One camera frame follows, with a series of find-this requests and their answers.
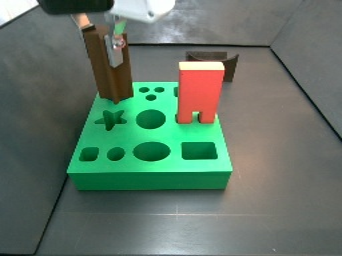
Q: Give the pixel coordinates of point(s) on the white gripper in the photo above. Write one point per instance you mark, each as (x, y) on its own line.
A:
(141, 10)

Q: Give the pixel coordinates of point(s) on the brown star prism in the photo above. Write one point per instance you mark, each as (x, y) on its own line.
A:
(114, 80)

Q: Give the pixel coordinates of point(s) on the black curved fixture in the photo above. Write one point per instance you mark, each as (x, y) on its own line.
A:
(217, 56)

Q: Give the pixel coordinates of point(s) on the red arch block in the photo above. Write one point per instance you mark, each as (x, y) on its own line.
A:
(201, 79)

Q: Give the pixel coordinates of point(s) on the green shape sorter block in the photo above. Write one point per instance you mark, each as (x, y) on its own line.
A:
(134, 148)

